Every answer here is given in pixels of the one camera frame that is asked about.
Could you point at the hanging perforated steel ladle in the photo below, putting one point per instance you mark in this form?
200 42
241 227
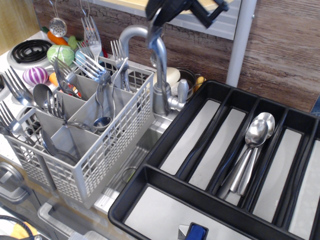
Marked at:
57 25

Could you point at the steel fork lower left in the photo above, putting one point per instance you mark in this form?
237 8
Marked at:
12 124

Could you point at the steel spoon in tray front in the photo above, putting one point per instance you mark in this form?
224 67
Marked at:
255 136

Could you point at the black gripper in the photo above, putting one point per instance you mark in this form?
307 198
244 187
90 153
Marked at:
163 11

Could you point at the steel spoon in tray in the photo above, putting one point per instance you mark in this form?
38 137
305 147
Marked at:
255 136
224 189

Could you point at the steel fork far left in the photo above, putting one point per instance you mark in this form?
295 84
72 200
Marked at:
19 90

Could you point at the purple striped toy onion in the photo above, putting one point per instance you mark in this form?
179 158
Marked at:
35 75

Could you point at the small spoon in basket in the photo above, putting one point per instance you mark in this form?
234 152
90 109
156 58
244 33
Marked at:
102 122

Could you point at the green toy cabbage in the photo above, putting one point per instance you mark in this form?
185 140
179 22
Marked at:
63 52

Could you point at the steel fork middle tilted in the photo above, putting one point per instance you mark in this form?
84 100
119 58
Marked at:
94 71

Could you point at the grey plastic cutlery basket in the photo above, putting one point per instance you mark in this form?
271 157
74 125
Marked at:
100 156

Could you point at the steel fork back compartment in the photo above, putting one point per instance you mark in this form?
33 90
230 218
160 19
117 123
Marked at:
63 74

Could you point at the white toy food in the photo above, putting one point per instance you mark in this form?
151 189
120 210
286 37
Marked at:
172 75

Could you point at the steel fork back right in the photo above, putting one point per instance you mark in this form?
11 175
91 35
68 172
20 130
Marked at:
119 58

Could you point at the white metal pole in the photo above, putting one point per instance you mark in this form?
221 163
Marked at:
241 37

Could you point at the hanging steel fork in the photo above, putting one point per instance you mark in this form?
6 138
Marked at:
91 33

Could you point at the silver kitchen faucet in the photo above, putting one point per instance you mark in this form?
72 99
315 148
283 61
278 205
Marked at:
174 102

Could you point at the black cutlery tray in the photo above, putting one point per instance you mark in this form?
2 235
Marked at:
179 182

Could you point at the big steel spoon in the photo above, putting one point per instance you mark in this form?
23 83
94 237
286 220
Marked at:
161 91

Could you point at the small steel pot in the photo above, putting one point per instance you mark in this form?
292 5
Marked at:
192 80

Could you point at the orange toy carrot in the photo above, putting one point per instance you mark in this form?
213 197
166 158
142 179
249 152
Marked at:
53 38

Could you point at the round wooden shelf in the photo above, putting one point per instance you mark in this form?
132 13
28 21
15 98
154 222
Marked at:
137 7

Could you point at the black coil stove burner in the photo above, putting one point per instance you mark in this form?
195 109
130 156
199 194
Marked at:
30 51

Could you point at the steel spoon bowl left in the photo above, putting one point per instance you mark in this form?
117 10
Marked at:
42 95

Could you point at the small steel fork centre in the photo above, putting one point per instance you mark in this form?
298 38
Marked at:
55 108

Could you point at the steel spoon in tray back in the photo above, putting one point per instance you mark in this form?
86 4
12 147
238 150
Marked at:
224 189

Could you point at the blue clip object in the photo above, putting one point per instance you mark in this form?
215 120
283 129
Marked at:
193 231

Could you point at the large spoon front compartment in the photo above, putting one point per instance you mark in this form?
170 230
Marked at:
56 152

